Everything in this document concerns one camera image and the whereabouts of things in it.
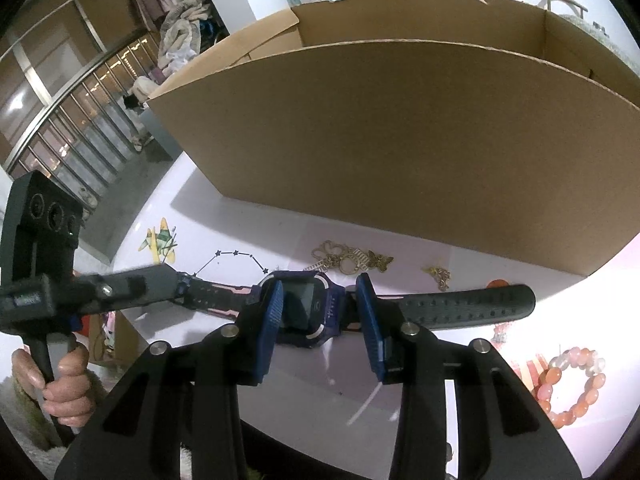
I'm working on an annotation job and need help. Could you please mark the pink orange bead bracelet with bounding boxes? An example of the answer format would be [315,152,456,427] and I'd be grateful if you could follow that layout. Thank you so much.
[531,346,608,430]

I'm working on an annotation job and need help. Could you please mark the small gold earring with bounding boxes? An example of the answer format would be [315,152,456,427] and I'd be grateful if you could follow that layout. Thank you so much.
[422,266,451,292]

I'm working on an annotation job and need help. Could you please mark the blue pink smartwatch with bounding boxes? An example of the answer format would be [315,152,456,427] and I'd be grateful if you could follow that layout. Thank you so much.
[178,271,536,348]

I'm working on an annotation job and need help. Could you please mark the person left hand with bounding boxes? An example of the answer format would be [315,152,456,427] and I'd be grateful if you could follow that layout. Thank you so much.
[12,344,96,428]

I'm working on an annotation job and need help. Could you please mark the metal balcony railing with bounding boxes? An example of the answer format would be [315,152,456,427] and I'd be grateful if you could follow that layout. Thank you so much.
[3,29,157,214]

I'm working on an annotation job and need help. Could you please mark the pile of clothes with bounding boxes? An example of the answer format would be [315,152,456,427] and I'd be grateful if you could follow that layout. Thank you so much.
[134,0,214,77]

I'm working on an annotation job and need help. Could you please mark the brown cardboard box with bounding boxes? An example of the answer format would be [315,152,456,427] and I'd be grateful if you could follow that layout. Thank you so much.
[150,0,639,276]

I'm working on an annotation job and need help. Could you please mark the wooden chair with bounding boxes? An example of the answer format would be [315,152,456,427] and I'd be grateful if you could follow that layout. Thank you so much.
[540,0,588,20]

